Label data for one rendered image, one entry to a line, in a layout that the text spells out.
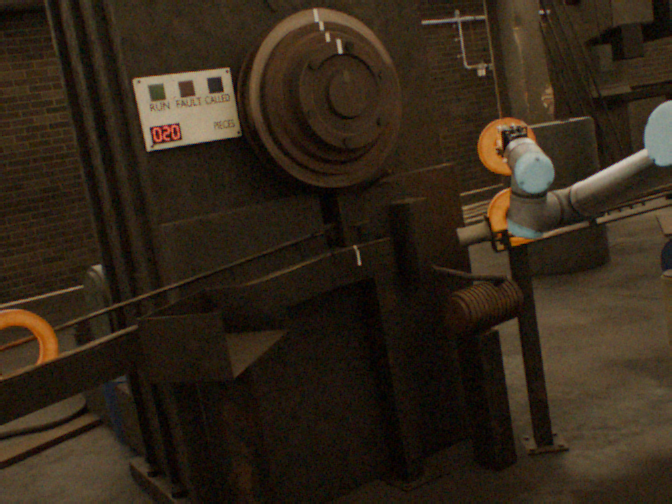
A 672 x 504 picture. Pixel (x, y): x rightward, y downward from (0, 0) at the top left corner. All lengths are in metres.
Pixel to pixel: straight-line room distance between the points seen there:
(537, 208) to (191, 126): 0.89
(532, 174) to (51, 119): 6.61
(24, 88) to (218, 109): 6.07
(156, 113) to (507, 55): 4.75
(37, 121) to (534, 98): 4.65
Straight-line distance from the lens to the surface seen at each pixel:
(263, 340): 1.71
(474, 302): 2.17
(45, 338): 1.83
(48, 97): 8.11
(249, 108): 1.98
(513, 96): 6.48
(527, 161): 1.89
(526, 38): 6.30
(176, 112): 2.03
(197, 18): 2.12
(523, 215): 1.94
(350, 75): 2.02
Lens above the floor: 1.01
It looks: 8 degrees down
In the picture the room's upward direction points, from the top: 10 degrees counter-clockwise
